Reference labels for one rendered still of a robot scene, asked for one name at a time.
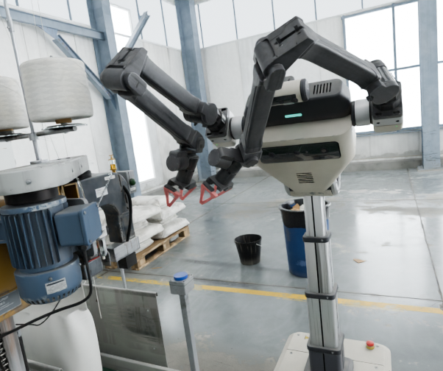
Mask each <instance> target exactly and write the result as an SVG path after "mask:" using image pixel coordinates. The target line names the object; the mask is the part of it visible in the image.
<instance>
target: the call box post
mask: <svg viewBox="0 0 443 371"><path fill-rule="evenodd" d="M179 297H180V306H181V311H182V320H183V324H184V330H185V339H186V344H187V348H188V357H189V363H190V368H191V371H199V362H198V358H197V352H196V343H195V338H194V329H193V323H192V318H191V309H190V304H189V299H188V294H187V295H179Z"/></svg>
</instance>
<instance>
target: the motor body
mask: <svg viewBox="0 0 443 371"><path fill-rule="evenodd" d="M66 201H67V200H66V196H64V195H58V196H56V197H53V198H51V199H46V200H42V201H39V202H32V203H27V204H22V205H4V206H2V207H0V214H1V216H0V218H1V223H2V227H3V231H4V236H5V239H6V242H7V249H8V252H9V255H10V261H11V264H12V266H13V268H16V270H15V271H14V276H15V282H16V285H17V287H18V293H19V295H20V297H21V299H22V300H23V301H25V302H26V303H29V304H31V305H43V304H47V303H53V302H56V301H58V300H61V299H64V298H66V297H68V296H69V295H71V294H73V293H74V292H75V291H76V290H77V289H78V288H79V286H80V284H81V282H82V271H81V267H80V265H81V263H80V262H79V256H78V255H77V254H74V253H73V251H72V247H61V246H60V243H59V242H58V239H57V232H56V228H55V225H54V215H55V214H56V213H58V212H60V211H61V210H63V209H65V208H67V207H68V203H67V202H66Z"/></svg>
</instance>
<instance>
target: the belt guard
mask: <svg viewBox="0 0 443 371"><path fill-rule="evenodd" d="M56 160H58V159H56ZM50 161H54V160H50ZM87 170H89V164H88V157H87V155H79V156H73V157H69V158H61V160H58V161H55V162H51V163H40V164H39V163H37V164H31V165H26V166H19V167H15V168H11V169H5V170H1V171H0V196H7V195H13V194H22V193H27V192H31V191H39V190H43V189H47V188H53V187H56V186H61V185H64V184H66V183H69V182H70V181H72V180H73V179H75V178H76V177H78V176H80V175H81V174H82V173H84V172H86V171H87Z"/></svg>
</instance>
